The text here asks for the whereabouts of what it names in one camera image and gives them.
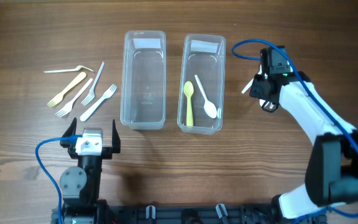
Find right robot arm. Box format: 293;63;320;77
243;72;358;223

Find yellow plastic spoon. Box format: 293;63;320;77
183;81;194;126

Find bent white plastic fork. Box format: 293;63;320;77
44;65;94;73

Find left clear plastic container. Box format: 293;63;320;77
120;30;167;130

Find right blue cable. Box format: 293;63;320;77
231;39;358;224

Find blue cable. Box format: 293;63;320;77
231;39;358;224
35;135;83;224

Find right clear plastic container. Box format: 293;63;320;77
177;34;226;134

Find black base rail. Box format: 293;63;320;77
50;203;326;224

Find left blue cable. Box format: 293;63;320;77
35;135;83;224

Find white spoon bowl down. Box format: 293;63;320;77
259;99;270;108

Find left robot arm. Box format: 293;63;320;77
50;123;121;224

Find translucent slim plastic fork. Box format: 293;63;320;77
81;62;105;106

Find yellow plastic fork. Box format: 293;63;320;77
47;72;86;107

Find thick white plastic fork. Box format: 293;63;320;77
80;84;117;122

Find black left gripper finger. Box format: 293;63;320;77
60;118;77;147
111;120;121;154

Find clear plastic container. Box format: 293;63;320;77
177;34;226;134
120;30;167;130

